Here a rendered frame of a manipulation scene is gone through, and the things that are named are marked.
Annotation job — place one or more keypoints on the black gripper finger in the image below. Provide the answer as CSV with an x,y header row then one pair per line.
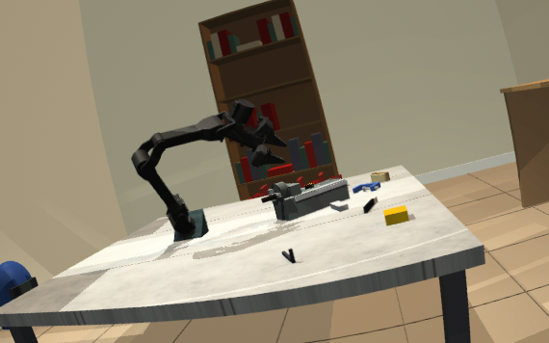
x,y
271,158
273,139

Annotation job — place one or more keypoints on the blue c-clamp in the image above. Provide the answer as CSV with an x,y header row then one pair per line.
x,y
364,187

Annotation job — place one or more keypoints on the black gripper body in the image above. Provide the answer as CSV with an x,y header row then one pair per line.
x,y
258,148

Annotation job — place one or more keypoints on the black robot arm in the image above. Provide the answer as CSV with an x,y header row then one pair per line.
x,y
208,129

